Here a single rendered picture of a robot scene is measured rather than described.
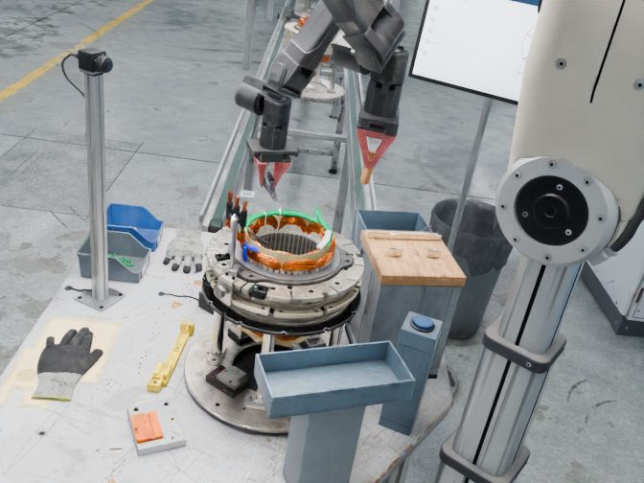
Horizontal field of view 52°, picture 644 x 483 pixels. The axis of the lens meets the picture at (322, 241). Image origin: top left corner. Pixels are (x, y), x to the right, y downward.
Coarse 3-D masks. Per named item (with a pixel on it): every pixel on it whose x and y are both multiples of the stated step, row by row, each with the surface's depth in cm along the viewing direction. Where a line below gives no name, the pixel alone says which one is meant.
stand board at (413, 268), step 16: (368, 240) 151; (384, 240) 153; (400, 240) 154; (416, 240) 155; (368, 256) 149; (384, 256) 146; (416, 256) 148; (448, 256) 150; (384, 272) 140; (400, 272) 140; (416, 272) 141; (432, 272) 142; (448, 272) 143
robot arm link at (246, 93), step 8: (272, 64) 132; (280, 64) 131; (272, 72) 132; (280, 72) 131; (248, 80) 139; (256, 80) 138; (272, 80) 133; (280, 80) 132; (240, 88) 140; (248, 88) 139; (256, 88) 138; (272, 88) 133; (280, 88) 133; (240, 96) 139; (248, 96) 138; (256, 96) 137; (296, 96) 138; (240, 104) 141; (248, 104) 139; (256, 104) 138; (256, 112) 139
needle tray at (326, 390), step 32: (288, 352) 112; (320, 352) 115; (352, 352) 117; (384, 352) 120; (288, 384) 111; (320, 384) 112; (352, 384) 113; (384, 384) 108; (320, 416) 109; (352, 416) 112; (288, 448) 121; (320, 448) 114; (352, 448) 116; (288, 480) 122; (320, 480) 118
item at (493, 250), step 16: (448, 208) 307; (464, 208) 308; (480, 208) 307; (432, 224) 289; (448, 224) 311; (464, 224) 311; (480, 224) 310; (496, 224) 305; (464, 240) 277; (480, 240) 275; (496, 240) 276; (464, 256) 280; (480, 256) 280; (496, 256) 282; (480, 272) 284
